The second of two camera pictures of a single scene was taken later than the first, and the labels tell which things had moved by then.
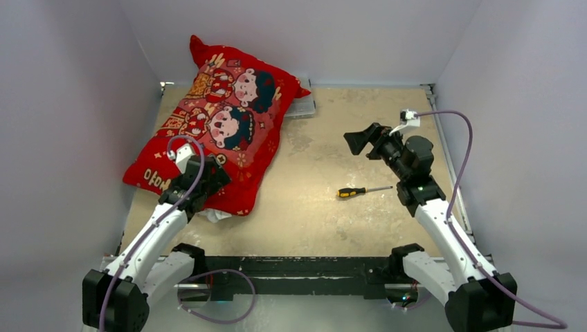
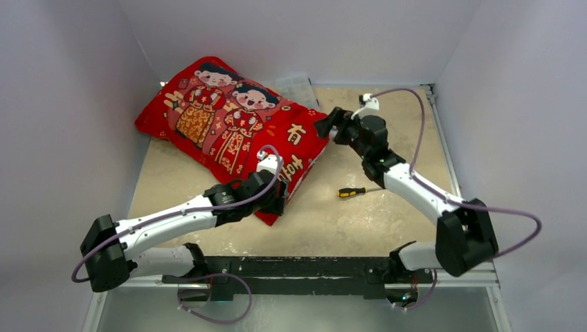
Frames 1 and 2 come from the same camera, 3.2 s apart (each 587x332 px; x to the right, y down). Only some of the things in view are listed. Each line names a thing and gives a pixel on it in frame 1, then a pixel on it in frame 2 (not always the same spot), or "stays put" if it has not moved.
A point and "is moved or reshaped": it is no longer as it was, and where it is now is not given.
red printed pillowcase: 235,107 is moved or reshaped
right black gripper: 375,142 -> 342,126
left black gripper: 219,179 -> 277,203
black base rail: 228,276 stays put
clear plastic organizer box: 304,106 -> 297,89
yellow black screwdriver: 350,191 stays put
